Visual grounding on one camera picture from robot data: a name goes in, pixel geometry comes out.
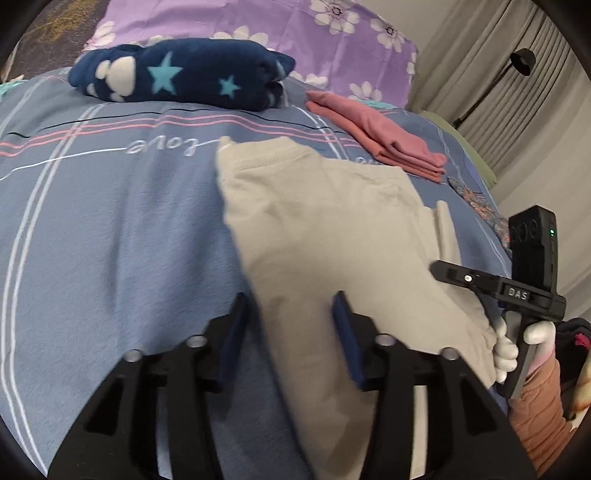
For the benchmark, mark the purple floral pillow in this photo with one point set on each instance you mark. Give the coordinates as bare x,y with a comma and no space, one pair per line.
286,27

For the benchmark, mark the grey curtain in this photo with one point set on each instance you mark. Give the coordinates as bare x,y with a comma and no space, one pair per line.
508,138

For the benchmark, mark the folded pink garment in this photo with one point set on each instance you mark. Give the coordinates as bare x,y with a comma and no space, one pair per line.
383,134

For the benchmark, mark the black floor lamp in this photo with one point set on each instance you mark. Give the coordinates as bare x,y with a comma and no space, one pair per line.
521,60

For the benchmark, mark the navy star print blanket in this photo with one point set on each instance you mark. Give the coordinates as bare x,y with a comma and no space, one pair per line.
184,74

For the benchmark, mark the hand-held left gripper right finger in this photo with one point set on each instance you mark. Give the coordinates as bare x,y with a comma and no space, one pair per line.
345,337

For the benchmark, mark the dark tree print cushion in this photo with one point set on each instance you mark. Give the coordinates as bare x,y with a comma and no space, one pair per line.
55,32

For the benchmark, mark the person's right forearm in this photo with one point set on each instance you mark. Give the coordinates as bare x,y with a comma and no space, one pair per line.
540,406

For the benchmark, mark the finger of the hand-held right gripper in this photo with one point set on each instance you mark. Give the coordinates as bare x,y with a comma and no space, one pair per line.
466,276

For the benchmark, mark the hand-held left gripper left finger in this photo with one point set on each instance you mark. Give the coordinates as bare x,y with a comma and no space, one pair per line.
235,332

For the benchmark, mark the beige long sleeve shirt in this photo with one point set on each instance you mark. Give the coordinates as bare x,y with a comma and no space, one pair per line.
332,230

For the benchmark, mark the floral fabric pad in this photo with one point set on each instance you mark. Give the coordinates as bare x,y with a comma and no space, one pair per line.
461,189
489,226

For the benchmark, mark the dark cloth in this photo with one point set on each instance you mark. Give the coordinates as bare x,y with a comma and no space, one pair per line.
572,341

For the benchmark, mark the blue striped bed sheet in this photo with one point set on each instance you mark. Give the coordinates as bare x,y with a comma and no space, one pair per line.
115,230

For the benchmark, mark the person's right hand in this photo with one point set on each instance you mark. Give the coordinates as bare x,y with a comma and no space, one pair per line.
503,350

